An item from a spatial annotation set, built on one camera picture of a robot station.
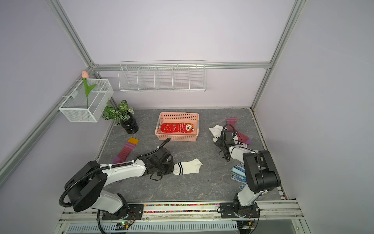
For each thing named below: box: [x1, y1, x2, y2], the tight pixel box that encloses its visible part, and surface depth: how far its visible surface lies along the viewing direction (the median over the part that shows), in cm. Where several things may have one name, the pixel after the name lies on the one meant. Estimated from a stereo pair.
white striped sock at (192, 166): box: [172, 158, 204, 176], surface depth 91 cm
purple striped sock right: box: [225, 117, 252, 146], surface depth 106 cm
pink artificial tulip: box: [81, 70, 97, 109], surface depth 86 cm
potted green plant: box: [102, 99, 139, 135], surface depth 88 cm
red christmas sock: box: [160, 122, 195, 133], surface depth 107 cm
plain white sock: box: [208, 124, 224, 137], surface depth 107 cm
